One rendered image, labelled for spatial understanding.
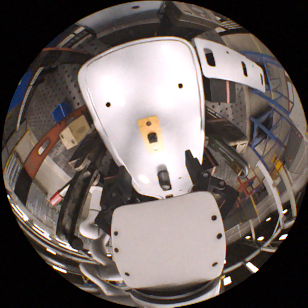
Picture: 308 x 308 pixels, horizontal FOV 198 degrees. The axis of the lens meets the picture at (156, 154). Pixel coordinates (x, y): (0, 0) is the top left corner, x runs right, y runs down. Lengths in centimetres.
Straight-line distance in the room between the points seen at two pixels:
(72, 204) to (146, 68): 25
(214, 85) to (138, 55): 16
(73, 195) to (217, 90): 34
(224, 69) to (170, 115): 17
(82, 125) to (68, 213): 15
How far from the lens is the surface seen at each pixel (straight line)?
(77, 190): 20
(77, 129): 18
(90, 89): 20
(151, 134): 20
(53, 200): 27
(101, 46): 59
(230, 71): 26
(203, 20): 22
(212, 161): 39
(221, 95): 26
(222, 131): 28
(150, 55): 19
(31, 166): 16
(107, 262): 58
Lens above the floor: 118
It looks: 50 degrees down
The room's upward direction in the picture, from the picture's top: 171 degrees clockwise
